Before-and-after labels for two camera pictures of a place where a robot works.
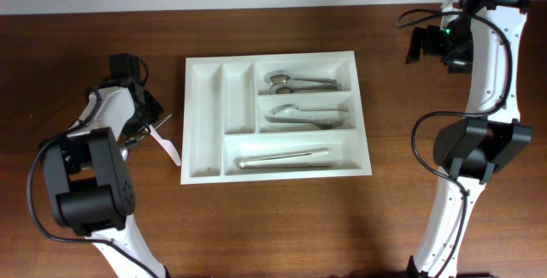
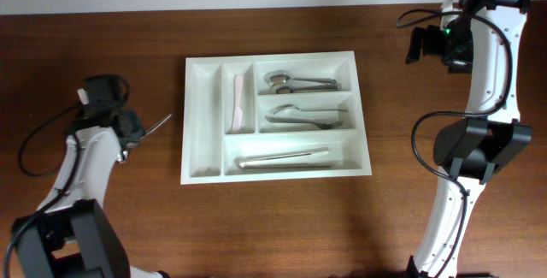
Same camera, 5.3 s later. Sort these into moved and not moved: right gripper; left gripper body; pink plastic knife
Moved: left gripper body; pink plastic knife
Not moved: right gripper
